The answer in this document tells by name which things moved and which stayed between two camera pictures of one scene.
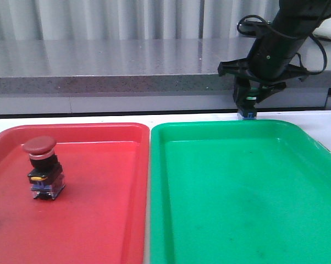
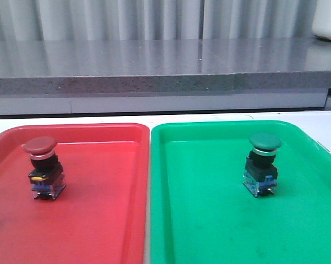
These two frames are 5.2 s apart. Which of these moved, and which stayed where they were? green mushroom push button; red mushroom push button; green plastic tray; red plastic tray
Moved: green mushroom push button
Stayed: red mushroom push button; red plastic tray; green plastic tray
